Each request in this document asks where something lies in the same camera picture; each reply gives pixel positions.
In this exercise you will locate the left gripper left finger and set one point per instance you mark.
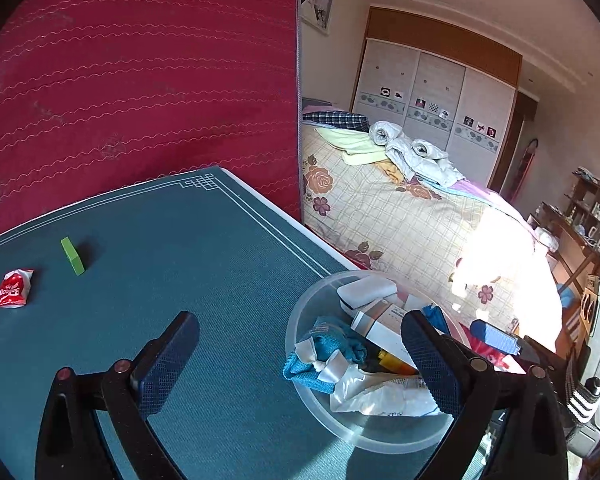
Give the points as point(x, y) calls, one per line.
point(71, 444)

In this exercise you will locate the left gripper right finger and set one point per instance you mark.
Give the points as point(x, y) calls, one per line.
point(532, 443)

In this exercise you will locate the red white snack packet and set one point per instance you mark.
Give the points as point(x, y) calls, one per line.
point(15, 288)

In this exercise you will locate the green tile with blue dots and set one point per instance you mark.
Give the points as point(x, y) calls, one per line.
point(72, 255)

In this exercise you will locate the wooden desk with shelves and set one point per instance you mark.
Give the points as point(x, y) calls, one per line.
point(572, 239)

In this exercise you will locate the floral checked bed quilt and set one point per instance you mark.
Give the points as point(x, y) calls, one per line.
point(467, 249)

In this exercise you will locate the clear plastic bowl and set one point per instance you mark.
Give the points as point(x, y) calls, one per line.
point(375, 433)

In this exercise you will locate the teal table mat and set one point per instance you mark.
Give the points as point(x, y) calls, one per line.
point(203, 243)

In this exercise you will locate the orange yellow small item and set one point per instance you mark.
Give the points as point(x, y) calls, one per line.
point(395, 365)

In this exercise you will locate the blue foil packet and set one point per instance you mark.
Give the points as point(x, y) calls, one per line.
point(436, 318)

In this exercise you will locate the white blue snack bag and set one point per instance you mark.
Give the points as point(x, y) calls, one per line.
point(382, 394)

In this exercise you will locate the white medicine box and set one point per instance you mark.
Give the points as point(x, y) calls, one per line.
point(380, 323)

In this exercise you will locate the teal blue cloth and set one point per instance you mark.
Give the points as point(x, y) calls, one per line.
point(323, 355)

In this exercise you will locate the white glasses case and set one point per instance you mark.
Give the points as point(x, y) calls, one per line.
point(357, 294)

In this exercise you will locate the pile of white clothes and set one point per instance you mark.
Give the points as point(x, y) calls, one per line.
point(415, 157)

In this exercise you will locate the white sliding door wardrobe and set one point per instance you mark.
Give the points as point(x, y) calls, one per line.
point(445, 84)

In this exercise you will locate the folded light green blanket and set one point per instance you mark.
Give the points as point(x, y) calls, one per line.
point(356, 147)

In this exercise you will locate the dark plaid pillow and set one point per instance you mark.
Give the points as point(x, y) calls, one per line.
point(339, 119)

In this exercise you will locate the red quilted mattress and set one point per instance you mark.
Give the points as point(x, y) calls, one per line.
point(100, 94)

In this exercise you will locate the framed wedding photo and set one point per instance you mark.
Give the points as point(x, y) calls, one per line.
point(317, 14)

